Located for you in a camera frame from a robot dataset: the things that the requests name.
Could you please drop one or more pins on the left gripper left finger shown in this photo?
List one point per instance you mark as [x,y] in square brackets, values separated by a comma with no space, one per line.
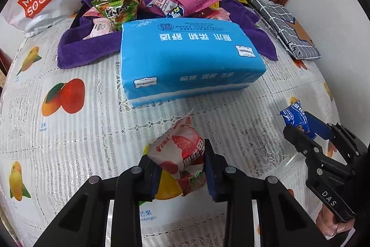
[83,220]

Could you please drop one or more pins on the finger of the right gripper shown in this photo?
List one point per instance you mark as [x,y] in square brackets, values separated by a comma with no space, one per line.
[313,152]
[346,143]

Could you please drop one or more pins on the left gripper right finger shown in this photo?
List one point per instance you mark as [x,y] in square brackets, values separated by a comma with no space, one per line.
[257,208]

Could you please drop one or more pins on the blue snack packet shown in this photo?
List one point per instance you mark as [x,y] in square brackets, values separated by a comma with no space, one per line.
[294,115]

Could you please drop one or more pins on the strawberry white snack packet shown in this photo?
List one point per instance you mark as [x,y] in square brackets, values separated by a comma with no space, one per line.
[180,153]

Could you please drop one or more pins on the pink candy packet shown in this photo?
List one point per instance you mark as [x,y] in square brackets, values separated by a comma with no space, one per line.
[219,14]

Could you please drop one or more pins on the light pink wafer packet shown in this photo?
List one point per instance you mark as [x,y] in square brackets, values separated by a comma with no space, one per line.
[101,26]

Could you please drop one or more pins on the magenta snack bag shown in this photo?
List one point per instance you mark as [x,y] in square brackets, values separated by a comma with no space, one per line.
[178,8]

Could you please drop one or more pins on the green rice cracker packet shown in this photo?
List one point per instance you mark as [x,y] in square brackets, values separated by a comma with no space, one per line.
[117,11]

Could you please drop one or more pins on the person's right hand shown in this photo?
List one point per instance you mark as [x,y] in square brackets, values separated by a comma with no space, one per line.
[328,225]

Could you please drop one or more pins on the fruit print tablecloth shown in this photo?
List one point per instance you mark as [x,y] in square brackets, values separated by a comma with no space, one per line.
[60,127]

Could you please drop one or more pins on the purple towel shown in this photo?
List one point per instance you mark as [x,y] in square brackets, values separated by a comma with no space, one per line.
[74,50]

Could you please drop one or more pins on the blue tissue pack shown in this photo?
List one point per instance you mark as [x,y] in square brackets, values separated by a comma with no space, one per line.
[165,58]

